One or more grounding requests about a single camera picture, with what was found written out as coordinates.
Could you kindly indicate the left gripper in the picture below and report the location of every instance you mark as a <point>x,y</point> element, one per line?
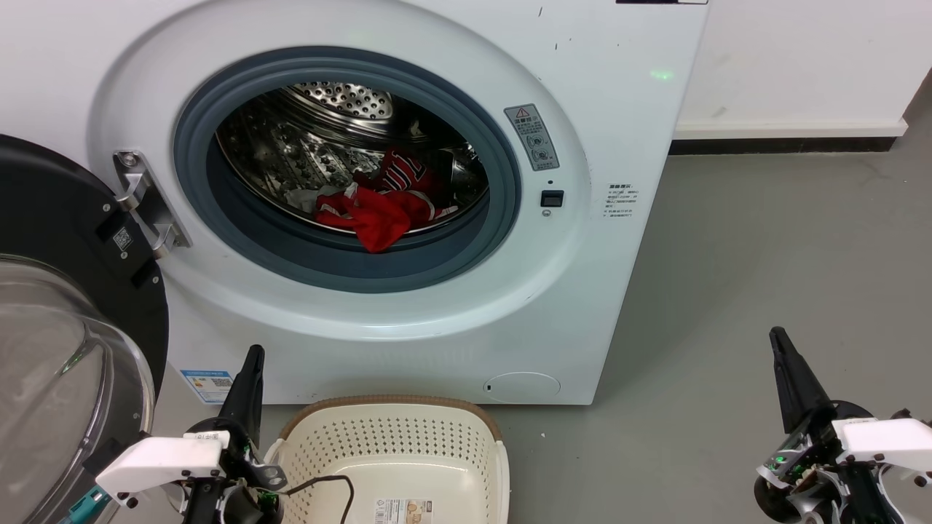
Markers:
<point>240,495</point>

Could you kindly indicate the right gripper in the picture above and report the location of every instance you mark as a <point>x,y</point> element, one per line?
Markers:
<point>815,473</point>

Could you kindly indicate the cream perforated laundry basket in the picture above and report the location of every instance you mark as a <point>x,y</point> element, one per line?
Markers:
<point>408,444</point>

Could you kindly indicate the printed food package label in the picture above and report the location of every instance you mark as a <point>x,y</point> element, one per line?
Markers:
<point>402,511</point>

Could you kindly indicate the stainless steel drum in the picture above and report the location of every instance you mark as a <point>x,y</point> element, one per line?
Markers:
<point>291,145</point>

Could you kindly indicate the washing machine door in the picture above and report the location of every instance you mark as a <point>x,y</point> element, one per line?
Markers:
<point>44,204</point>

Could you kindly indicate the blue white energy label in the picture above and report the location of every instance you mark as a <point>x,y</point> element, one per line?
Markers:
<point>207,386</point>

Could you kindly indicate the QR code door sticker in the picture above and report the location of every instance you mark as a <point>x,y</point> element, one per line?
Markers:
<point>123,239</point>

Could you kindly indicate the white grey cloth piece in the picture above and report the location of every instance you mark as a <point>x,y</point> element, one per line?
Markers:
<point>302,196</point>

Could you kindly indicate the silver metal door hinge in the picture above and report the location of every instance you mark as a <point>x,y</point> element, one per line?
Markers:
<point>149,204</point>

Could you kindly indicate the red sports jersey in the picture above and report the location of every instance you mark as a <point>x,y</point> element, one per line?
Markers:
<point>378,218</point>

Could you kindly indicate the white front-load washing machine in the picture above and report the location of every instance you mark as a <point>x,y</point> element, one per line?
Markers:
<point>582,291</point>

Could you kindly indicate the small printed text sticker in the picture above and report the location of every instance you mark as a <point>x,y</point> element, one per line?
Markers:
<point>621,200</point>

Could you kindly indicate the grey rubber door gasket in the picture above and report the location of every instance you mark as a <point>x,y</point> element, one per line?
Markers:
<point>466,247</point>

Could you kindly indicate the round filter access cover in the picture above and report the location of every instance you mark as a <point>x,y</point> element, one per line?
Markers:
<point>522,387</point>

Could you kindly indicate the black square door latch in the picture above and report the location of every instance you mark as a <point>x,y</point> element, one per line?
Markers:
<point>552,199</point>

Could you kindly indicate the red triangle warning sticker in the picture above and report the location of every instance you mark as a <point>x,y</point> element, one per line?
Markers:
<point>531,138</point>

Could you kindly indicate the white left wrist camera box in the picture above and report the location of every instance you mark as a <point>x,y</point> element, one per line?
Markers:
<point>160,458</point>

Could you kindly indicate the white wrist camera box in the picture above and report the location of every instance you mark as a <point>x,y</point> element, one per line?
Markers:
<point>888,440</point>
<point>160,458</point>

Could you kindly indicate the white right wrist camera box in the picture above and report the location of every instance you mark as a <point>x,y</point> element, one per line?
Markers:
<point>888,440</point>

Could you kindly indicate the black wall baseboard strip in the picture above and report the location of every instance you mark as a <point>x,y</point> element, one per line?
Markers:
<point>779,145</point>

